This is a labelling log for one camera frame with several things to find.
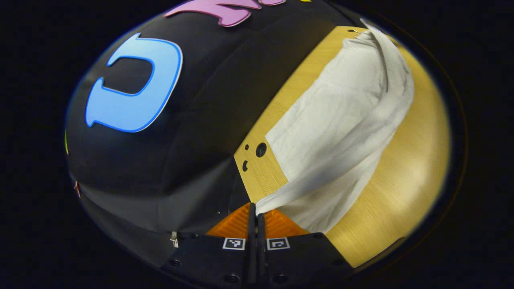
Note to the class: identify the black backdrop cloth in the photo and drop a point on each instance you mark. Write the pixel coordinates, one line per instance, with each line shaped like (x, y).
(200, 160)

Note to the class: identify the red cloth clip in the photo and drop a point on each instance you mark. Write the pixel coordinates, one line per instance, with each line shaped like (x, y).
(77, 188)

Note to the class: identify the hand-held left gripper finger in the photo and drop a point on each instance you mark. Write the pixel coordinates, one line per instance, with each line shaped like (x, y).
(252, 249)
(261, 253)

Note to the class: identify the silver cloth clip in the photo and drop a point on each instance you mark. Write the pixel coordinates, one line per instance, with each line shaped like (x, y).
(174, 239)

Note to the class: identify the white jeans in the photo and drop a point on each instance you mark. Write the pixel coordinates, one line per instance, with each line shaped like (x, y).
(337, 120)

